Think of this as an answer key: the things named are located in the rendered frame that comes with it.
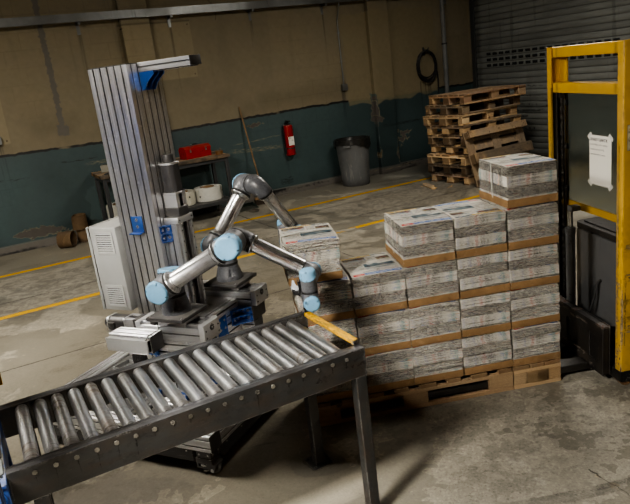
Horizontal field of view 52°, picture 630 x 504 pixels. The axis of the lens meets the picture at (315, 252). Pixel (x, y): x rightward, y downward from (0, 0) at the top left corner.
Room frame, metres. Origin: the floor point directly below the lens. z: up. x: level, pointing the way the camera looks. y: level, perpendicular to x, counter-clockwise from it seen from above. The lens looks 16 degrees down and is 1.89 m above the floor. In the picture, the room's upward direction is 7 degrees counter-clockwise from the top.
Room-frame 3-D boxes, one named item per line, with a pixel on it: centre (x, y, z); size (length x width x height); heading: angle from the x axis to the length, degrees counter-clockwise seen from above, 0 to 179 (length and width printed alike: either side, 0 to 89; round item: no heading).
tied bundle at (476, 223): (3.45, -0.86, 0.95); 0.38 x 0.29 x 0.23; 7
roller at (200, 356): (2.37, 0.46, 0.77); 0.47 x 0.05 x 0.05; 27
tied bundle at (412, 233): (3.42, -0.58, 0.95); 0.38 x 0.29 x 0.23; 7
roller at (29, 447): (2.05, 1.10, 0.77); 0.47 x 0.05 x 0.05; 27
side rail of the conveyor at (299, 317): (2.54, 0.68, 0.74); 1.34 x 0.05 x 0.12; 117
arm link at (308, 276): (2.80, 0.04, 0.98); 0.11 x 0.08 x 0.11; 169
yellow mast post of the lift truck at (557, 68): (3.87, -1.55, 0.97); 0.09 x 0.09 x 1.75; 7
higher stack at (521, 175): (3.49, -1.16, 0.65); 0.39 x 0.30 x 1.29; 7
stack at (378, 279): (3.40, -0.44, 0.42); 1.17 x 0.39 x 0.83; 97
